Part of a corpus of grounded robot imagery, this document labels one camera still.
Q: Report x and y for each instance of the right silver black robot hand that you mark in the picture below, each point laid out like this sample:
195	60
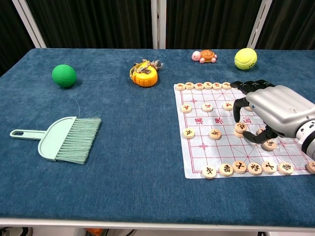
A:
278	105

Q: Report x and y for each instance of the wooden chess piece black character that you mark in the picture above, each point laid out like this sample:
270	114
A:
215	134
311	167
260	131
239	167
226	169
189	133
269	168
270	145
285	168
209	171
240	127
254	168

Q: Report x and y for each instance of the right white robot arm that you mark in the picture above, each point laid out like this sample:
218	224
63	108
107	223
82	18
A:
307	137

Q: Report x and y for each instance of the white chess board sheet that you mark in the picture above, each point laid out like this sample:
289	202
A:
221	150

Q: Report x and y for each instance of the yellow tennis ball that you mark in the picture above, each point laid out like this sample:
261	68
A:
245	59

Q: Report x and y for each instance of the pink orange turtle toy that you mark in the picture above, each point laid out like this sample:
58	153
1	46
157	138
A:
205	56

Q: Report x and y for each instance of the metal keyring charm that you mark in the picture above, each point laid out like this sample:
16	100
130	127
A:
157	64

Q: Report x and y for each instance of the yellow orange tape measure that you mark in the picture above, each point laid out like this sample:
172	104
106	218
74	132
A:
144	77

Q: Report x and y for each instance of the blue table cloth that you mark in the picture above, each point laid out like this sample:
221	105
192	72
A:
135	147

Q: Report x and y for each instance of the black curtain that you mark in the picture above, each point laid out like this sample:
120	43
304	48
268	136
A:
98	22

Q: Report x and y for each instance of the green ball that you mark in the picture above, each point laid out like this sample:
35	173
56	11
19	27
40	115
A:
64	76

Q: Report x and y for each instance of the mint green hand brush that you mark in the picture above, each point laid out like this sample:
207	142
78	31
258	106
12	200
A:
59	137

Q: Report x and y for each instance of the orange object under table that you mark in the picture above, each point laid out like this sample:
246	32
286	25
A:
94	232

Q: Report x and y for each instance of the white frame post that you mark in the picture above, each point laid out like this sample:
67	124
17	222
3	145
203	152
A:
158	24
29	24
259	24

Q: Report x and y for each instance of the white table edge rail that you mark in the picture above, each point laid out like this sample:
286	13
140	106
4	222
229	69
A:
147	225

